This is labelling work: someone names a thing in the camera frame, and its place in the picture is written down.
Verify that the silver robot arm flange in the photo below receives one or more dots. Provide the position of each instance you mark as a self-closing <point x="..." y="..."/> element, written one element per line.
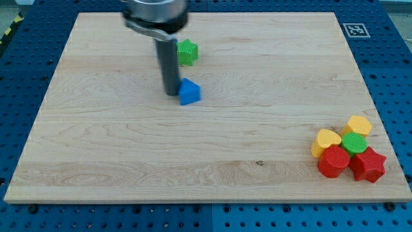
<point x="159" y="19"/>

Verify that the blue triangular block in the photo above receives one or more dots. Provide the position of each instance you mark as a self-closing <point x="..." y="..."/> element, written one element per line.
<point x="189" y="92"/>

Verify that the green star block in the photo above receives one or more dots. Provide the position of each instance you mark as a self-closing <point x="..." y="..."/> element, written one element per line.
<point x="187" y="52"/>

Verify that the wooden board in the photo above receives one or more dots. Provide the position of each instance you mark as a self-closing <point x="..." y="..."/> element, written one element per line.
<point x="106" y="133"/>

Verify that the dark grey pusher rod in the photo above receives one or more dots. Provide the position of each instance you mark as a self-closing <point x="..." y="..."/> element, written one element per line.
<point x="168" y="60"/>

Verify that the yellow heart block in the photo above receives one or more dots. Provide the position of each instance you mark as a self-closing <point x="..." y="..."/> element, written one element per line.
<point x="324" y="139"/>

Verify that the red cylinder block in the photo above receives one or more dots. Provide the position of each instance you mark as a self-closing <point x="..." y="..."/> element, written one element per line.
<point x="333" y="161"/>

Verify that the green cylinder block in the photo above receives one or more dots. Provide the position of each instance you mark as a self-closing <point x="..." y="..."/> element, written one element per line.
<point x="353" y="143"/>

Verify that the yellow pentagon block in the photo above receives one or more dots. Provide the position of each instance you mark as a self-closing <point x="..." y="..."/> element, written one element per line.
<point x="357" y="124"/>

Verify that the red star block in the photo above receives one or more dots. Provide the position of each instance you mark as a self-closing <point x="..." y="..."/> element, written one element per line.
<point x="368" y="165"/>

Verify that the white fiducial marker tag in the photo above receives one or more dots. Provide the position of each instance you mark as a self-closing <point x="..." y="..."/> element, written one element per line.
<point x="356" y="30"/>

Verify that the yellow black hazard tape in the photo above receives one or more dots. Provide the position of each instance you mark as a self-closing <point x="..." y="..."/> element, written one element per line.
<point x="12" y="29"/>

